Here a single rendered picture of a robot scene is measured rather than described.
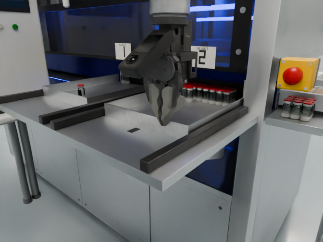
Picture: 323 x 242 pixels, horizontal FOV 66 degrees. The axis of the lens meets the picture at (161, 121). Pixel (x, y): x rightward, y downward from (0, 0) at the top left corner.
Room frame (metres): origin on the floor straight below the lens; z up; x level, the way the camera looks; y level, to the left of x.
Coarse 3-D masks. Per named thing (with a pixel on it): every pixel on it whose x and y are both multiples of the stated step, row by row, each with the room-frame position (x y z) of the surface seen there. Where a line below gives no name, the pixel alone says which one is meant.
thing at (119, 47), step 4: (116, 44) 0.98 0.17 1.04; (120, 44) 0.96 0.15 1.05; (124, 44) 0.95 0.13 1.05; (128, 44) 0.93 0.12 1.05; (116, 48) 0.98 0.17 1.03; (120, 48) 0.96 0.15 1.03; (128, 48) 0.93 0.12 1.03; (116, 52) 0.98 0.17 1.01; (120, 52) 0.96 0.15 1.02; (128, 52) 0.93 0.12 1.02; (116, 56) 0.98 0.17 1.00; (120, 56) 0.96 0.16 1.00
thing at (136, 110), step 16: (144, 96) 0.73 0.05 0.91; (112, 112) 0.60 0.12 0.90; (128, 112) 0.56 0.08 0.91; (144, 112) 0.64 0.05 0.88; (176, 112) 0.64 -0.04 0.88; (192, 112) 0.64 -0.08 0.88; (208, 112) 0.64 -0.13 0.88; (224, 112) 0.58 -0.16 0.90; (160, 128) 0.50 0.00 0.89; (176, 128) 0.47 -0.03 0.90; (192, 128) 0.47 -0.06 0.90
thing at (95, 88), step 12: (60, 84) 0.89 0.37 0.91; (72, 84) 0.92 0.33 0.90; (84, 84) 0.96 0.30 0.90; (96, 84) 1.00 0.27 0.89; (108, 84) 1.03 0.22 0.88; (120, 84) 1.03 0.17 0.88; (132, 84) 1.03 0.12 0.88; (48, 96) 0.82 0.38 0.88; (60, 96) 0.77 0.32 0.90; (72, 96) 0.72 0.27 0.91; (96, 96) 0.70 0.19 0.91; (108, 96) 0.73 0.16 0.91
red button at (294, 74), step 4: (288, 68) 0.56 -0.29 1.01; (292, 68) 0.55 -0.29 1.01; (296, 68) 0.55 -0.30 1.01; (284, 72) 0.57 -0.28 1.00; (288, 72) 0.56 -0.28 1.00; (292, 72) 0.55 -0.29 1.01; (296, 72) 0.55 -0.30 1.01; (300, 72) 0.55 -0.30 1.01; (284, 76) 0.56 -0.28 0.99; (288, 76) 0.55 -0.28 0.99; (292, 76) 0.55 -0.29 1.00; (296, 76) 0.54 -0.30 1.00; (300, 76) 0.54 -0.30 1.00; (284, 80) 0.56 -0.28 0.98; (288, 80) 0.55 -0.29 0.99; (292, 80) 0.55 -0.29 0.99; (296, 80) 0.54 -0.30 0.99; (300, 80) 0.55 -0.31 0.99; (288, 84) 0.56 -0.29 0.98; (292, 84) 0.55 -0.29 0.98
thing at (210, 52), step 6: (192, 48) 0.76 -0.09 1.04; (198, 48) 0.75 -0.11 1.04; (204, 48) 0.73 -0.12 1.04; (210, 48) 0.72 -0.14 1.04; (198, 54) 0.75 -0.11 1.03; (210, 54) 0.72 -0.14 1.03; (192, 60) 0.76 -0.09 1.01; (198, 60) 0.75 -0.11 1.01; (204, 60) 0.73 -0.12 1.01; (210, 60) 0.72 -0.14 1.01; (192, 66) 0.76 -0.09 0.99; (198, 66) 0.74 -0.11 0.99; (204, 66) 0.73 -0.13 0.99; (210, 66) 0.72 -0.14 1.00
